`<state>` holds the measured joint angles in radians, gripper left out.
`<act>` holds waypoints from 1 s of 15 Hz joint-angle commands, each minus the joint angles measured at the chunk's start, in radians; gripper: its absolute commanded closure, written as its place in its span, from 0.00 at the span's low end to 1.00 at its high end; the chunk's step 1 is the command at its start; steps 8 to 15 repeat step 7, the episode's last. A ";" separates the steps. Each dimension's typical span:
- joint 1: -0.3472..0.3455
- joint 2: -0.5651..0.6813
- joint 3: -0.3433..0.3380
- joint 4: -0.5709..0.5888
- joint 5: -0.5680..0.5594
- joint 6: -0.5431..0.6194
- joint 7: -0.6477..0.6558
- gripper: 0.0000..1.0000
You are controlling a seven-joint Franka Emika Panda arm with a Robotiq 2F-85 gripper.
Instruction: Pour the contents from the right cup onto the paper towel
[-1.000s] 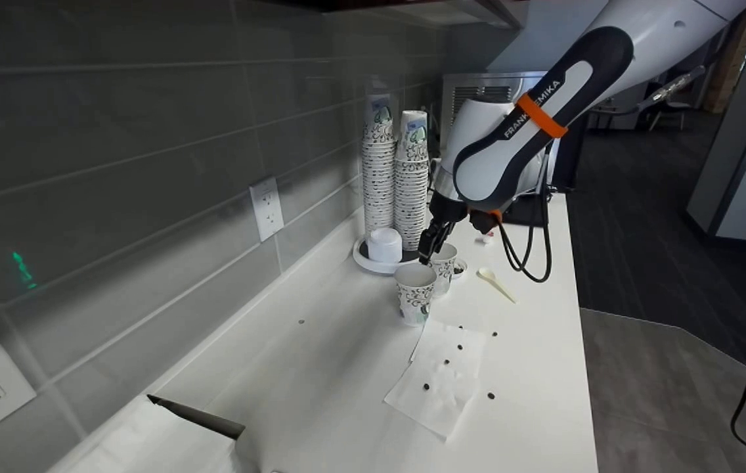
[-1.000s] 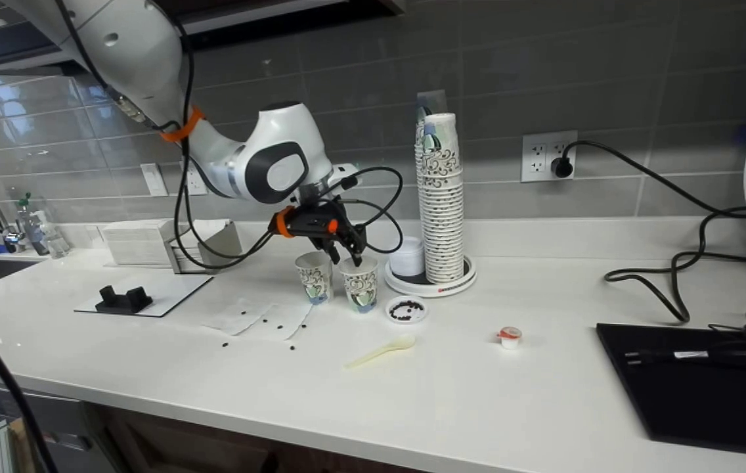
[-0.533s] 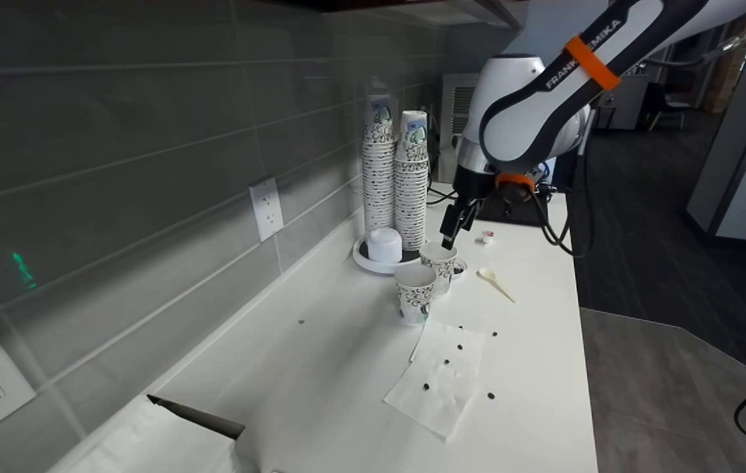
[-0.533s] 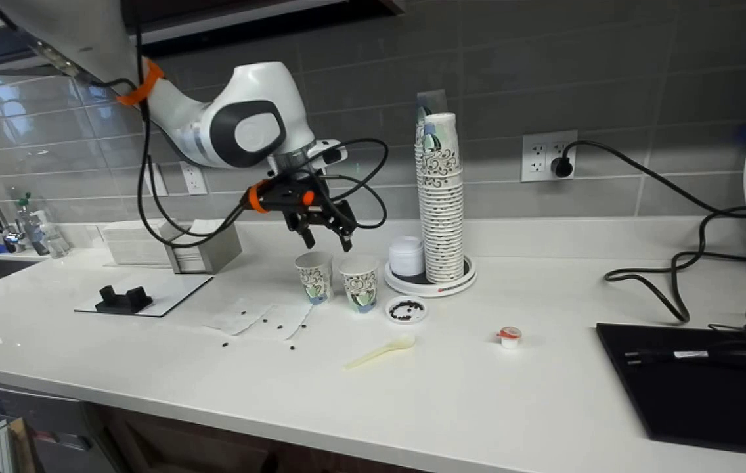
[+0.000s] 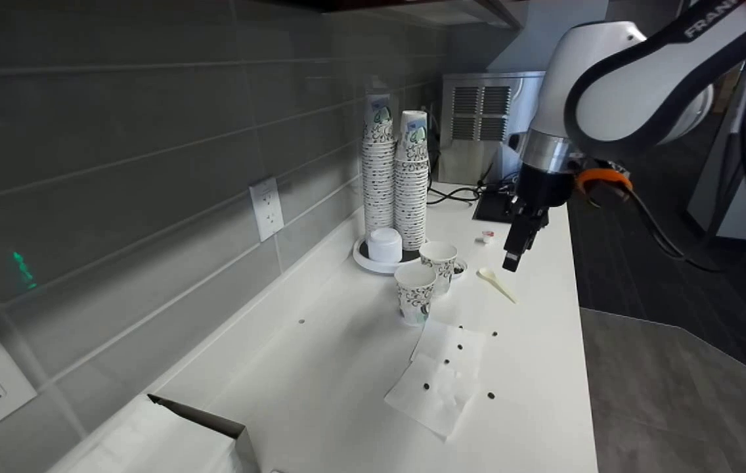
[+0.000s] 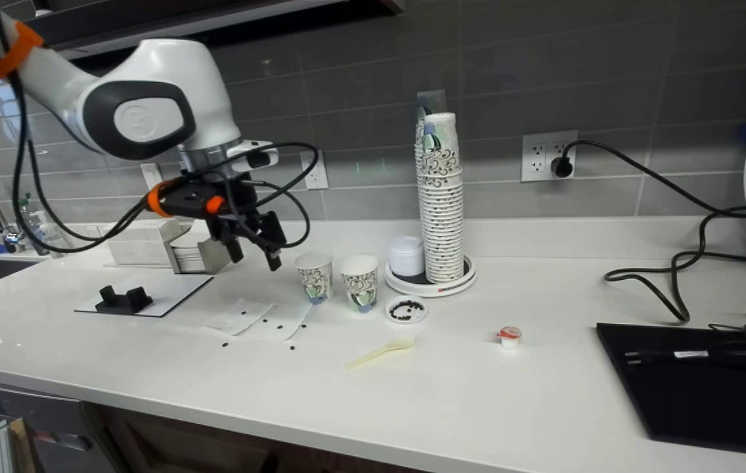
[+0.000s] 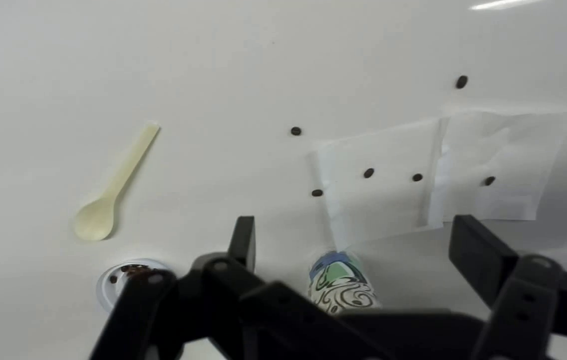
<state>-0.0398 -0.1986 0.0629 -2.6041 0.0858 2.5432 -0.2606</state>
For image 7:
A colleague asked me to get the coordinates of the patterned paper cup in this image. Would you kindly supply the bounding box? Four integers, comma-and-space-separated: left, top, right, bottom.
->
307, 247, 380, 315

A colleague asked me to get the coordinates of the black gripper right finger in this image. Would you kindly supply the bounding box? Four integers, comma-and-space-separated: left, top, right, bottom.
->
446, 212, 567, 360

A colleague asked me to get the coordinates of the white paper towel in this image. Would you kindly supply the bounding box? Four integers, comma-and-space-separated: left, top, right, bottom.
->
307, 102, 567, 250

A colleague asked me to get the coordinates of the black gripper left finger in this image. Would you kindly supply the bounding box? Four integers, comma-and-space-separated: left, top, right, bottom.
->
87, 213, 279, 360

